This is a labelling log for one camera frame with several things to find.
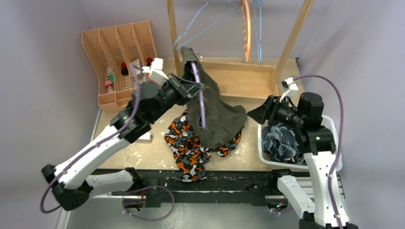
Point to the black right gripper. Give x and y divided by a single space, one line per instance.
269 110

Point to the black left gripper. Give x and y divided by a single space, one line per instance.
186 90

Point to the grey leaf pattern shorts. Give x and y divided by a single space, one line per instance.
279 144

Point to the purple hanger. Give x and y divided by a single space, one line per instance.
201 98

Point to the dark olive green shorts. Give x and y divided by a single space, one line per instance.
222 121

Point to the orange camouflage shorts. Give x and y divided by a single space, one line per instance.
188 152

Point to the light blue hanger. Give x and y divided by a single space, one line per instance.
211 13

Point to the orange hanger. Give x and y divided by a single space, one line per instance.
247 28

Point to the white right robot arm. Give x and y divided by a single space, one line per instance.
317 143

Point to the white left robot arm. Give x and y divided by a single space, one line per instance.
76 180

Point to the wooden clothes rack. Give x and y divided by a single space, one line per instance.
256 81

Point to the red black item right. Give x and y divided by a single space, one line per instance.
149 62

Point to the red black item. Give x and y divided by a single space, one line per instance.
124 69
149 62

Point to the white box in organizer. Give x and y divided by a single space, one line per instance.
135 67

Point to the red black item left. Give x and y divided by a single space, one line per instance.
124 69

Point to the small white block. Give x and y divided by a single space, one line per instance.
145 138

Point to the pink tape roll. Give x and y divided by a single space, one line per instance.
109 84

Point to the orange plastic file organizer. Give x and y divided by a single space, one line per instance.
111 51

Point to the white plastic laundry basket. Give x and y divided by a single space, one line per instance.
327 122

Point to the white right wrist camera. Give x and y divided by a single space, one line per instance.
290 88

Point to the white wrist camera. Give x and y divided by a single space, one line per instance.
290 88
155 71

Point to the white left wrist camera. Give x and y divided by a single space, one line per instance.
155 71

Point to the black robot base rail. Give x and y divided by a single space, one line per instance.
257 188

